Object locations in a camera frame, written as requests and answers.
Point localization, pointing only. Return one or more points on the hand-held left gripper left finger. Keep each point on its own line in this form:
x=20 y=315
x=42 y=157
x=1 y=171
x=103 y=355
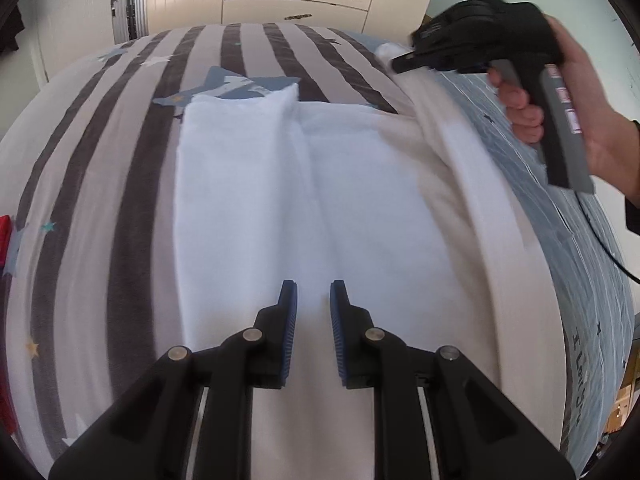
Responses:
x=289 y=320

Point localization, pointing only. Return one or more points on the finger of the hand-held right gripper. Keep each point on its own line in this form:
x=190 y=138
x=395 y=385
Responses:
x=410 y=62

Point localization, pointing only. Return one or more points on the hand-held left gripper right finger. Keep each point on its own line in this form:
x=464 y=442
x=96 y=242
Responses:
x=337 y=330

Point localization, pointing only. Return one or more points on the white polo shirt striped collar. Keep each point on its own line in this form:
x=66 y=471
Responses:
x=350 y=185

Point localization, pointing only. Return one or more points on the person's right forearm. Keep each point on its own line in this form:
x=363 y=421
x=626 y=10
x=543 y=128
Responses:
x=631 y=160

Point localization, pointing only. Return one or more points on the person's right hand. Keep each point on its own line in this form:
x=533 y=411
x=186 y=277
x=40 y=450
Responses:
x=590 y=110

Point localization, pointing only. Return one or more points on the bed with striped star bedding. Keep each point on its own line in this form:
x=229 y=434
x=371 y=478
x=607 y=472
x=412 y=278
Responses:
x=100 y=160

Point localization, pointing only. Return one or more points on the grey ribbed suitcase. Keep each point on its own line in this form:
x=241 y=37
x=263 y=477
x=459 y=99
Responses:
x=131 y=15

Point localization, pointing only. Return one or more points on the folded red cloth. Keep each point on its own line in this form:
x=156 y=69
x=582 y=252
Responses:
x=4 y=240

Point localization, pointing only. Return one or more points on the white room door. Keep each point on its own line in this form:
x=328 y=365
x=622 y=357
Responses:
x=75 y=10

